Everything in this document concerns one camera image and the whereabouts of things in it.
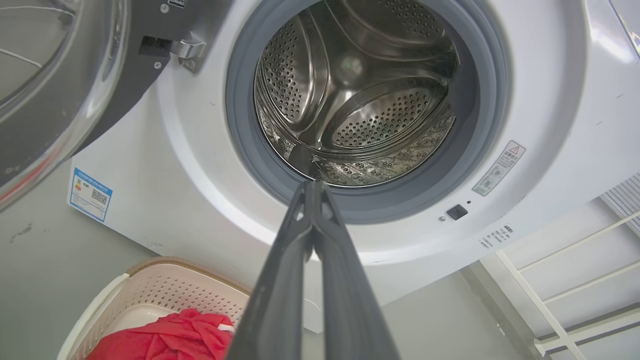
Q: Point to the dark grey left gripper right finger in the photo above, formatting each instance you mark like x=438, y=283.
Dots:
x=350, y=310

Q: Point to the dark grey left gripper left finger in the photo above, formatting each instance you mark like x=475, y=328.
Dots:
x=275, y=310

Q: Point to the red garment with white trim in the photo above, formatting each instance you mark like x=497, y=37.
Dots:
x=170, y=340

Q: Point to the cream perforated laundry basket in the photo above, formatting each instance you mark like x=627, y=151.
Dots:
x=165, y=285

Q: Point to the stainless steel washing machine drum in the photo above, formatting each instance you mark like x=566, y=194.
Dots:
x=380, y=115

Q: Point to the black glass washer door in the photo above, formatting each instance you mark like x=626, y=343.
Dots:
x=125, y=90

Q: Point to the round white filter cover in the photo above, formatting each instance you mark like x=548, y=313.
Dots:
x=312, y=315

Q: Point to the black door latch slot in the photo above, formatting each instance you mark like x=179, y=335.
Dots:
x=457, y=212

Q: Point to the small printed text label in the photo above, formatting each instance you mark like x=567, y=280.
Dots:
x=496, y=236

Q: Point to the white front-load washing machine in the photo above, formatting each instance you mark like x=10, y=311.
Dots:
x=175, y=175

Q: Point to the grey rubber door gasket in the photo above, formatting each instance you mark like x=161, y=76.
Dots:
x=240, y=125

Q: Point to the grey warning sticker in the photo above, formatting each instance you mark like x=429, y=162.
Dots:
x=500, y=167

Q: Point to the blue energy label sticker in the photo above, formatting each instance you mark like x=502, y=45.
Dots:
x=90, y=195

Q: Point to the silver door hinge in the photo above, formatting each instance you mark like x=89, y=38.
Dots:
x=190, y=50

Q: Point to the white slatted vent grille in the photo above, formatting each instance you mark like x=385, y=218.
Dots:
x=625, y=205

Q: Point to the white metal rack frame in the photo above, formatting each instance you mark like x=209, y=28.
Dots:
x=525, y=285

